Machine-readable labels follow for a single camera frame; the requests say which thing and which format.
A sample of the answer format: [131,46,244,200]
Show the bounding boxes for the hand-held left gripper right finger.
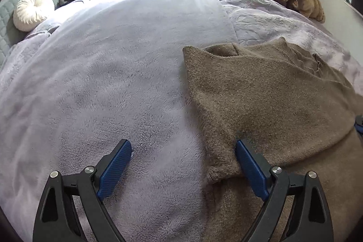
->
[235,139,334,242]

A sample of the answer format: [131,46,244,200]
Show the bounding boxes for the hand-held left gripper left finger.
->
[32,139,133,242]

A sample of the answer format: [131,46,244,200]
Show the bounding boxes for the grey quilted headboard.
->
[0,0,67,67]

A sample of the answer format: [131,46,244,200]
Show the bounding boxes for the brown knit sweater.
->
[182,37,363,242]

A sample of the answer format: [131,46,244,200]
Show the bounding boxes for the round white pillow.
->
[13,0,55,32]

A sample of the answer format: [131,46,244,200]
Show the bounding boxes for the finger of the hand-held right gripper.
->
[354,115,363,135]

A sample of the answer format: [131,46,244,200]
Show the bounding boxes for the lilac fleece blanket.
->
[0,0,239,242]

